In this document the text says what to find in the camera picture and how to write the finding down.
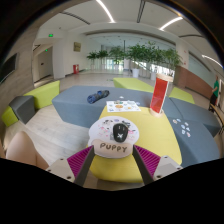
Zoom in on person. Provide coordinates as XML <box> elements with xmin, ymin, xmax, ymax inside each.
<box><xmin>0</xmin><ymin>130</ymin><xmax>50</xmax><ymax>170</ymax></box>
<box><xmin>209</xmin><ymin>75</ymin><xmax>221</xmax><ymax>113</ymax></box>

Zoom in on red panel rope-wrapped stand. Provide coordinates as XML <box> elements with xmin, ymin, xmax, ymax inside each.
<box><xmin>148</xmin><ymin>73</ymin><xmax>174</xmax><ymax>118</ymax></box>

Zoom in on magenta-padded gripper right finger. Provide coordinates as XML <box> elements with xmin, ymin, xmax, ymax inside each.
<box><xmin>132</xmin><ymin>144</ymin><xmax>184</xmax><ymax>186</ymax></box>

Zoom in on long grey bench sofa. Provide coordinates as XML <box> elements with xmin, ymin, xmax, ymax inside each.
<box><xmin>51</xmin><ymin>85</ymin><xmax>222</xmax><ymax>138</ymax></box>

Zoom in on small dark grey stool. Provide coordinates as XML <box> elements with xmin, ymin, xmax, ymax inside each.
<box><xmin>8</xmin><ymin>95</ymin><xmax>36</xmax><ymax>125</ymax></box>

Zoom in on round white puppy mouse pad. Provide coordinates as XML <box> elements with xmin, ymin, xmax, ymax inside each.
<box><xmin>87</xmin><ymin>116</ymin><xmax>141</xmax><ymax>159</ymax></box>

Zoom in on grey sofa block with stickers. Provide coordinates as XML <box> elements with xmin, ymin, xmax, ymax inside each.
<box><xmin>167</xmin><ymin>116</ymin><xmax>221</xmax><ymax>168</ymax></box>

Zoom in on framed wall sign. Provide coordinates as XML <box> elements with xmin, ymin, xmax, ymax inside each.
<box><xmin>73</xmin><ymin>41</ymin><xmax>82</xmax><ymax>53</ymax></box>

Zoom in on brown wooden counter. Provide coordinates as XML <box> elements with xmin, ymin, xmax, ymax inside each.
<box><xmin>173</xmin><ymin>65</ymin><xmax>214</xmax><ymax>100</ymax></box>

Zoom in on black computer mouse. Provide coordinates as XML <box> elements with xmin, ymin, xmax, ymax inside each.
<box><xmin>112</xmin><ymin>122</ymin><xmax>129</xmax><ymax>143</ymax></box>

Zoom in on white sticker sheet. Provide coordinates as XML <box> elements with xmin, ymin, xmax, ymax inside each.
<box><xmin>105</xmin><ymin>99</ymin><xmax>142</xmax><ymax>113</ymax></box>

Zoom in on ceiling light strips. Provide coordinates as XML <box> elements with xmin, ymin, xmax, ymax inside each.
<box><xmin>95</xmin><ymin>0</ymin><xmax>224</xmax><ymax>69</ymax></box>

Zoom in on black wall screen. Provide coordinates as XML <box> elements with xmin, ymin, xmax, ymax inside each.
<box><xmin>0</xmin><ymin>53</ymin><xmax>18</xmax><ymax>84</ymax></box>

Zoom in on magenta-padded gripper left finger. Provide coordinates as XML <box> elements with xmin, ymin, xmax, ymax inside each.
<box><xmin>45</xmin><ymin>144</ymin><xmax>96</xmax><ymax>188</ymax></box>

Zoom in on potted green plants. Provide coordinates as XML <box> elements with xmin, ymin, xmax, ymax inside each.
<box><xmin>86</xmin><ymin>41</ymin><xmax>184</xmax><ymax>82</ymax></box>

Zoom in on lime green flat bench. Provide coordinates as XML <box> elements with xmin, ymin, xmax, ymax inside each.
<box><xmin>112</xmin><ymin>77</ymin><xmax>196</xmax><ymax>105</ymax></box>

